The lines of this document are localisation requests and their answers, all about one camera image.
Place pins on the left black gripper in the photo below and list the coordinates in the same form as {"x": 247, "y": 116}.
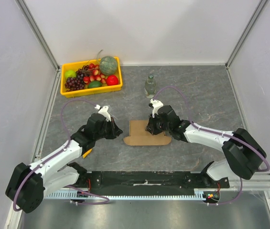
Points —
{"x": 115, "y": 130}

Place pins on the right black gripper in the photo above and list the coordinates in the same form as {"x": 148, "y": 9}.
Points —
{"x": 154, "y": 124}

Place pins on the brown cardboard box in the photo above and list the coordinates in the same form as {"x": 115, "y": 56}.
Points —
{"x": 140, "y": 137}

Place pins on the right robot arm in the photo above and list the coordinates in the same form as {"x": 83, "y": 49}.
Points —
{"x": 243, "y": 155}

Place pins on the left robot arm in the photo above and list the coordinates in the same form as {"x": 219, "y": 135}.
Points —
{"x": 29, "y": 184}

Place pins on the yellow snack packet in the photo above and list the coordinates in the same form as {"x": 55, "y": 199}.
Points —
{"x": 86, "y": 153}

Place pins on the clear glass bottle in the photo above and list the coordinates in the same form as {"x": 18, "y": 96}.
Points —
{"x": 150, "y": 86}

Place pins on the green avocado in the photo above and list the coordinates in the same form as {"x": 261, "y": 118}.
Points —
{"x": 94, "y": 84}

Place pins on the red tomato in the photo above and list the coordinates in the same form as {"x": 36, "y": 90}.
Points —
{"x": 112, "y": 80}

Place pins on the dark purple grape bunch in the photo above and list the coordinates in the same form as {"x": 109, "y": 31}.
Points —
{"x": 74, "y": 84}

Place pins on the green netted melon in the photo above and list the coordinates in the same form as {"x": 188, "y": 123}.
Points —
{"x": 108, "y": 65}

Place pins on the green apple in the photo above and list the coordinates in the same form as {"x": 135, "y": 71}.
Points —
{"x": 70, "y": 74}

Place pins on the yellow plastic fruit bin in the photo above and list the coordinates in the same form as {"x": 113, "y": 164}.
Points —
{"x": 103, "y": 89}

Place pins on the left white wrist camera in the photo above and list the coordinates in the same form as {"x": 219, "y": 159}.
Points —
{"x": 104, "y": 110}

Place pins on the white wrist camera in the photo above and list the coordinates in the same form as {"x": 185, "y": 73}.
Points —
{"x": 104, "y": 110}
{"x": 155, "y": 105}

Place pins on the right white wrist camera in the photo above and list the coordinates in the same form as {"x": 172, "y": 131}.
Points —
{"x": 155, "y": 105}

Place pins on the slotted cable duct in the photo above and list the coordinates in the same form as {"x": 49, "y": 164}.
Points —
{"x": 77, "y": 195}

